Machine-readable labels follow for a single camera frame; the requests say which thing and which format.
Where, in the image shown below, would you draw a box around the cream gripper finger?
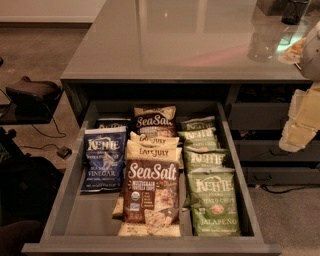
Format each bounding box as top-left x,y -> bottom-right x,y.
279,83 -> 320,152

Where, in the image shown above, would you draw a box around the blue Kettle chip bag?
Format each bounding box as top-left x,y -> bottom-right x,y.
81,126 -> 127,192

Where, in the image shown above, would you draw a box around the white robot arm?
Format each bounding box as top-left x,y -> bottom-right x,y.
278,22 -> 320,152

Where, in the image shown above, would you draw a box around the back green Kettle chip bag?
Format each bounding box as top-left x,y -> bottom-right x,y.
181,116 -> 215,131

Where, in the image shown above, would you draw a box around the green kettle chip bag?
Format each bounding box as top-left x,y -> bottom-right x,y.
178,127 -> 220,150
181,116 -> 215,131
184,149 -> 229,173

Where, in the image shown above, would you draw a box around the front green jalapeno chip bag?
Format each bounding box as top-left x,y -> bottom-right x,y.
188,167 -> 241,237

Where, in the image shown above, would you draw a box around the back brown SeaSalt chip bag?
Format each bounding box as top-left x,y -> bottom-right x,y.
134,105 -> 176,137

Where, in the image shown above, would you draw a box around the brown seasalt chip bag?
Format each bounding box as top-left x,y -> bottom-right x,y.
118,158 -> 181,237
134,105 -> 176,137

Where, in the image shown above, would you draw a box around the front brown SeaSalt chip bag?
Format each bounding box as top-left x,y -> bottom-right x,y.
118,158 -> 181,237

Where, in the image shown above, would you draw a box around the rear Late July chip bag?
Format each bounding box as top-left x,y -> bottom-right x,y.
130,132 -> 179,146

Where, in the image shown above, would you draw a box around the late july chip bag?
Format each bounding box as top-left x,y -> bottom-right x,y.
126,140 -> 182,165
130,132 -> 179,146

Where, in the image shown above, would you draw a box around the middle Late July chip bag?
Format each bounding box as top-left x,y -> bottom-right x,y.
126,140 -> 182,165

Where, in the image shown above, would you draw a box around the open grey top drawer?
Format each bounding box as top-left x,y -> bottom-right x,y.
23,101 -> 281,256

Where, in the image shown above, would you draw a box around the dark closed side drawers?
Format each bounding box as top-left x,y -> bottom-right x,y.
225,82 -> 320,185

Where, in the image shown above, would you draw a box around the black mesh cup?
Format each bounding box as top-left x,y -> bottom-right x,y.
281,0 -> 310,25

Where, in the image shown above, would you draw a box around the small black power adapter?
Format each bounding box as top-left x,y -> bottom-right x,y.
57,146 -> 72,159

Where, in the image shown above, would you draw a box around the black device on stand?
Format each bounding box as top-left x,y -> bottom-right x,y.
6,76 -> 62,114

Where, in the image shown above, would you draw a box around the dark chair at left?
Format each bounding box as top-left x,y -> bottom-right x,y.
0,128 -> 63,256

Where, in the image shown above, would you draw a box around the black cable on floor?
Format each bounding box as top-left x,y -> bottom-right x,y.
18,113 -> 68,151

